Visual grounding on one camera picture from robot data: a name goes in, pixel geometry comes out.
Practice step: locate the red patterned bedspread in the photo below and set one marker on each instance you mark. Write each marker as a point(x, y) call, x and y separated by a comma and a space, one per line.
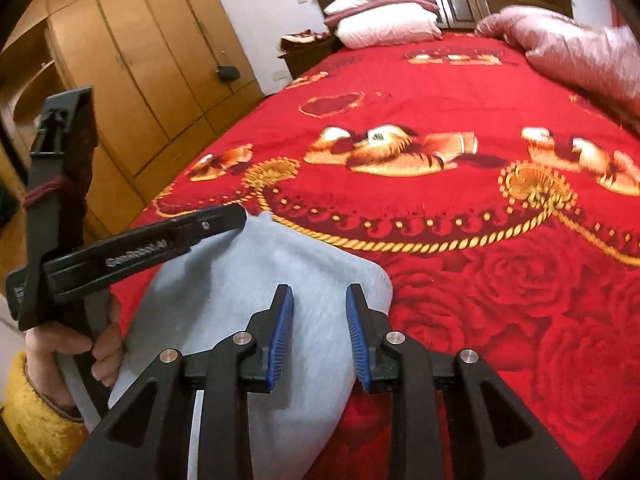
point(503, 206)

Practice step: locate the black object on wardrobe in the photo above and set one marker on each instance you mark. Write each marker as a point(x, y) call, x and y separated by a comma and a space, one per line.
point(228, 73)

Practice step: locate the dark wooden nightstand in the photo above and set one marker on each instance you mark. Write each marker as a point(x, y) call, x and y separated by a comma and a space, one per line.
point(304, 58)

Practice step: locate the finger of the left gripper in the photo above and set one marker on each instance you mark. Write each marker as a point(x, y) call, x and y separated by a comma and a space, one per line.
point(215, 223)

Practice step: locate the light grey pants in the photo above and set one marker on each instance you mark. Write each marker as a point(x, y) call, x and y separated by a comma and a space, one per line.
point(209, 294)

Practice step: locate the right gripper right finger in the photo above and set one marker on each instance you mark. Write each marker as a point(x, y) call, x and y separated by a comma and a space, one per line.
point(453, 416)

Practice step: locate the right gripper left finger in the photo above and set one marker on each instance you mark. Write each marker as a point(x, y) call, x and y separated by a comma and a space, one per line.
point(147, 433)

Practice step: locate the pink checked duvet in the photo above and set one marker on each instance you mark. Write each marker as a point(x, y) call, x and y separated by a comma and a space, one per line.
point(602, 61)

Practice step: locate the white lower pillow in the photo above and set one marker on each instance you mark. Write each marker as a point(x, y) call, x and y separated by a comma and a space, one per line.
point(390, 25)

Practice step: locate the wooden wardrobe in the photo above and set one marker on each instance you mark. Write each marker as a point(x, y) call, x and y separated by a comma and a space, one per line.
point(158, 101)

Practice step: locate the folded cloth on nightstand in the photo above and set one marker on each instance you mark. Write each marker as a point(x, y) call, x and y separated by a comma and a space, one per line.
point(302, 40)

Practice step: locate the pink upper pillow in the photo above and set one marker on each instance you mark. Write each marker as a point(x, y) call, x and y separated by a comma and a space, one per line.
point(337, 10)

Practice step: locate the left hand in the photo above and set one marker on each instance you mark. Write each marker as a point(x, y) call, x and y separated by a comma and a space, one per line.
point(45, 342)

